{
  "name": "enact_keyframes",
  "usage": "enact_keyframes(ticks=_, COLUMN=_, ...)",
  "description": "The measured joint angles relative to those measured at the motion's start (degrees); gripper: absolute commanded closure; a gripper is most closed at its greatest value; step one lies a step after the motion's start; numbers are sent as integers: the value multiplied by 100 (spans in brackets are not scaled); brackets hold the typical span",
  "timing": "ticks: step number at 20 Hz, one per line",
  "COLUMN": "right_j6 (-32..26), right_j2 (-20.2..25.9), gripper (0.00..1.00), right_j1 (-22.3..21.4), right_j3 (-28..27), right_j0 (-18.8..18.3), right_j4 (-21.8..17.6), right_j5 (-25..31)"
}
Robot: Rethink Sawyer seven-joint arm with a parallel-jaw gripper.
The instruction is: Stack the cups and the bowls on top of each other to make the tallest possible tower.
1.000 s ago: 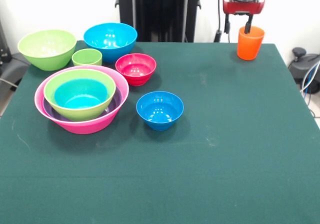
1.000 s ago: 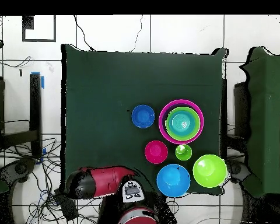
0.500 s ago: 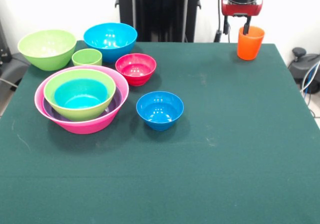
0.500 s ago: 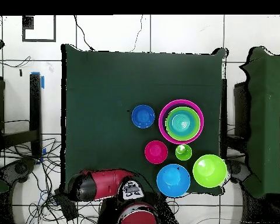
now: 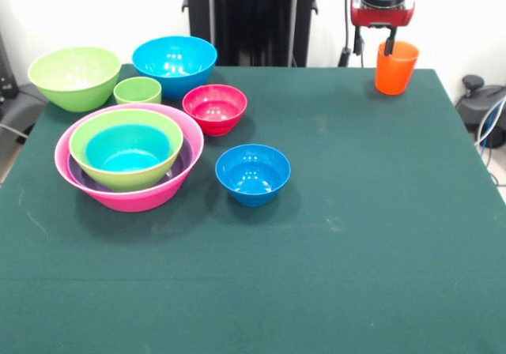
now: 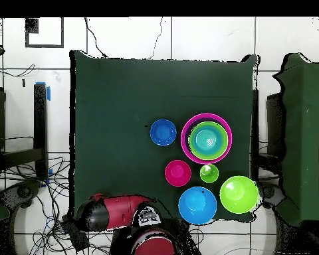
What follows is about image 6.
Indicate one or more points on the black stand base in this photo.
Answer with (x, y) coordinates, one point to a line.
(268, 192)
(24, 191)

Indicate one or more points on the turquoise bowl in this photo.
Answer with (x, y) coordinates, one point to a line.
(208, 140)

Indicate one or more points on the blue large bowl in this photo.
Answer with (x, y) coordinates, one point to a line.
(197, 205)

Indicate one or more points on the black floor box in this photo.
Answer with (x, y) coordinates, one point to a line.
(77, 237)

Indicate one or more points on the lime green large bowl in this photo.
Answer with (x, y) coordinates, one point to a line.
(239, 194)
(224, 143)

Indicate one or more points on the lime green small cup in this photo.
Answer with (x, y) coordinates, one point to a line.
(209, 173)

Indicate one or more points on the pink large bowl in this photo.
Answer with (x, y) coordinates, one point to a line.
(182, 138)

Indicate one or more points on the blue tape strip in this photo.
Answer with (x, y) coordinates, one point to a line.
(48, 93)

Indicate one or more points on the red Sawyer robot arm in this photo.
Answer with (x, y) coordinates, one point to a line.
(122, 212)

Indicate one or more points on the dark blue small bowl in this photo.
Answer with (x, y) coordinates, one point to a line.
(163, 132)

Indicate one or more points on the black square floor frame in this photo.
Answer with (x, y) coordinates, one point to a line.
(31, 25)

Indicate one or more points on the red small bowl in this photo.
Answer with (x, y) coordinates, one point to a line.
(177, 173)

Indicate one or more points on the black post stand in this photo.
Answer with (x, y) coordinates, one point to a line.
(40, 127)

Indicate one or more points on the dark green table cloth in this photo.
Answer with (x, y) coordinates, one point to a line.
(122, 93)

